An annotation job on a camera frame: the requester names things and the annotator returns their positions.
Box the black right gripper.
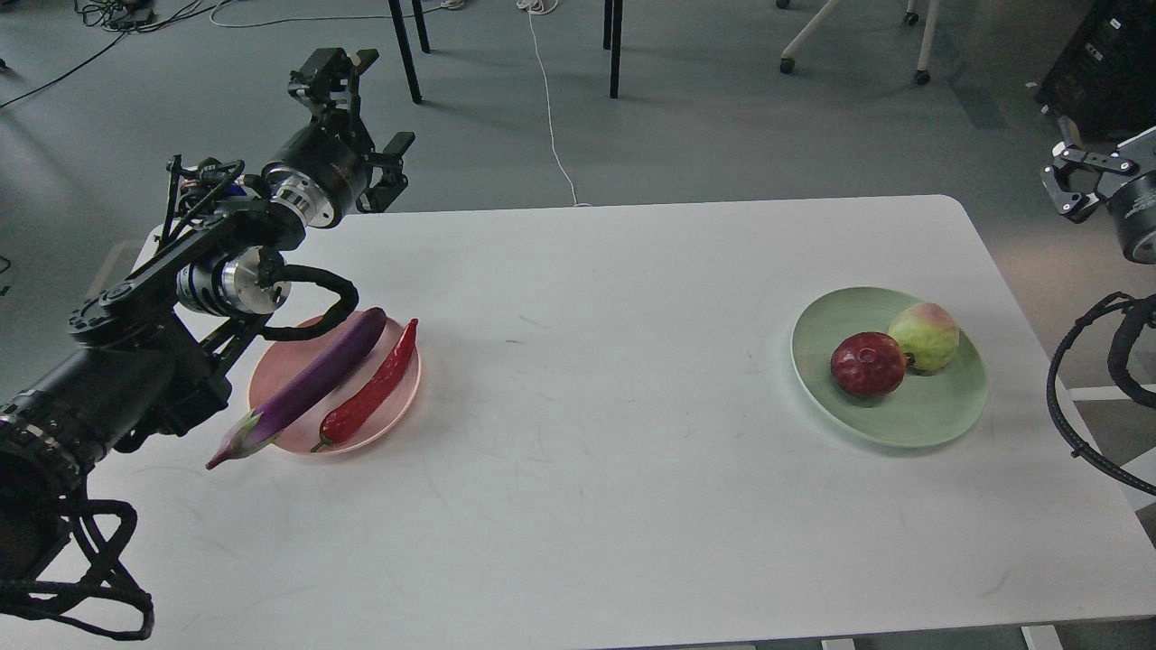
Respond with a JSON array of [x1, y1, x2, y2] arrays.
[[1039, 116, 1155, 265]]

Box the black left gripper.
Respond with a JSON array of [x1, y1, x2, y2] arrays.
[[264, 49, 416, 229]]

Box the green pink peach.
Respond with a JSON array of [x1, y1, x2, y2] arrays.
[[887, 302, 961, 374]]

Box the red pomegranate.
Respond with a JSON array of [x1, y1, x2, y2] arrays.
[[829, 330, 907, 398]]

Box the red chili pepper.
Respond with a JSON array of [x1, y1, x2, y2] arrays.
[[309, 318, 420, 453]]

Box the purple eggplant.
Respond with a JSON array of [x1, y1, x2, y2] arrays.
[[205, 306, 387, 470]]

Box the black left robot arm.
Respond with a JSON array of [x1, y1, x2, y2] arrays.
[[3, 49, 415, 641]]

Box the black equipment case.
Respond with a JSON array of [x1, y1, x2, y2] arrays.
[[1036, 1, 1155, 140]]

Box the green plate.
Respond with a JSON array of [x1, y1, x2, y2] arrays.
[[791, 285, 988, 449]]

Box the black table legs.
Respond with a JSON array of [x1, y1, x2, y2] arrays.
[[388, 0, 624, 104]]

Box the pink plate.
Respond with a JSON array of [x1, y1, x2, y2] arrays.
[[247, 318, 422, 458]]

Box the white chair base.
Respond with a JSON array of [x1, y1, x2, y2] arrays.
[[778, 1, 943, 88]]

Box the white floor cable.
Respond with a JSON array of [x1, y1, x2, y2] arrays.
[[210, 0, 592, 209]]

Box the black floor cables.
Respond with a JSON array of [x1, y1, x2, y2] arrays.
[[0, 0, 218, 108]]

